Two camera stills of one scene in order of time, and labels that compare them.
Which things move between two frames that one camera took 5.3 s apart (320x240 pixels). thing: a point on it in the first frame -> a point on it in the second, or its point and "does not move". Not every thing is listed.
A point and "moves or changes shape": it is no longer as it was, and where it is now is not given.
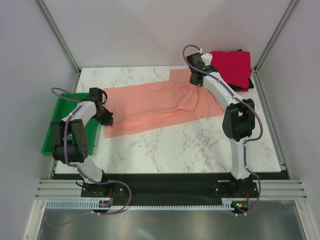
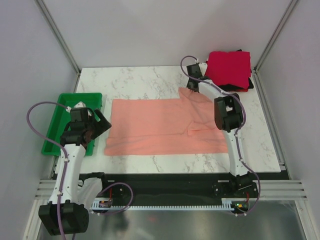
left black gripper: [108, 118] -> [102, 126]
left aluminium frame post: [59, 37] does not move
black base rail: [202, 187] does not move
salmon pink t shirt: [136, 107] moves or changes shape
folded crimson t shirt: [234, 67] does not move
